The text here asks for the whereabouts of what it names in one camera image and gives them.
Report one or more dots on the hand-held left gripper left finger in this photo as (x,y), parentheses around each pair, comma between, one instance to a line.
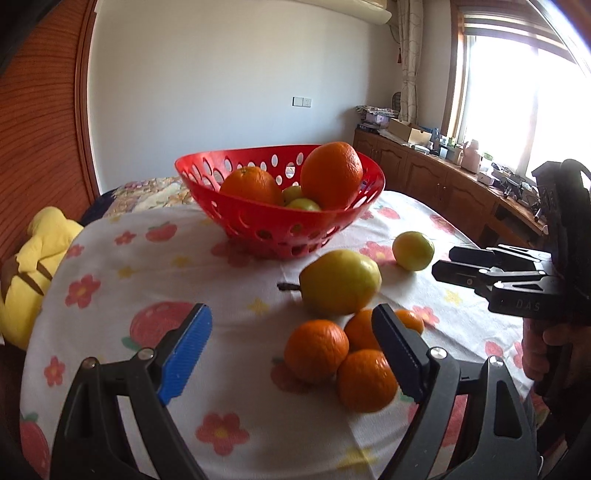
(187,355)

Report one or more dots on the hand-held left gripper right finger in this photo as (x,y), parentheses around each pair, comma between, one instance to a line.
(397,350)

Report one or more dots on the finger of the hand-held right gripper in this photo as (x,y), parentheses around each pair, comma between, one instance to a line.
(461,274)
(475,254)

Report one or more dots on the small tangerine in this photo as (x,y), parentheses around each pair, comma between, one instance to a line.
(316,350)
(360,330)
(411,321)
(367,381)

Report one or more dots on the small green apple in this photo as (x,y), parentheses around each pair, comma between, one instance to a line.
(292,193)
(413,249)

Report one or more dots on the yellow-green pear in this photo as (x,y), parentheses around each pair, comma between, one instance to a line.
(341,281)
(302,205)

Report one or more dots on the red perforated plastic basket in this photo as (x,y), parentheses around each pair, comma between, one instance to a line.
(277,233)

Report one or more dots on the orange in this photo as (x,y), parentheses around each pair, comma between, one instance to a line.
(331,168)
(251,184)

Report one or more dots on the person's right hand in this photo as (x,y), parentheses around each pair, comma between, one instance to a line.
(535,353)

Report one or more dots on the brown wooden cabinet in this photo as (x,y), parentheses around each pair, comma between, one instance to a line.
(429,180)

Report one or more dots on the white bottle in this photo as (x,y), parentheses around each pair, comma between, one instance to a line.
(472,155)

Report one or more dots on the open cardboard box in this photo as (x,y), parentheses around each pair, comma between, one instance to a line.
(408,131)

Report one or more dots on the window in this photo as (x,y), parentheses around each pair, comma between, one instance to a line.
(531,92)

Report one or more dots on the floral blanket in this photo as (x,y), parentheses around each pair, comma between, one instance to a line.
(147,191)

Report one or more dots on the stack of folded fabrics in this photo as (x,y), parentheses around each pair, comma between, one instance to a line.
(376,114)

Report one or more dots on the dark woven fan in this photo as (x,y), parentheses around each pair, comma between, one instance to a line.
(395,99)

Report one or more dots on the yellow plush toy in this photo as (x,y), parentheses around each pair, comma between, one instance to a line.
(32,267)

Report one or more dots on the patterned curtain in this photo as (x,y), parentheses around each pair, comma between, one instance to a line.
(410,60)

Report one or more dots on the brown wooden wardrobe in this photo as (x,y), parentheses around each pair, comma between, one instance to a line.
(41,115)

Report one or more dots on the white wall switch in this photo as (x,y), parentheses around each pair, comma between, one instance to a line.
(302,101)

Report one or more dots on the wall air conditioner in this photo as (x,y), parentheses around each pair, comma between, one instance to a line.
(351,11)

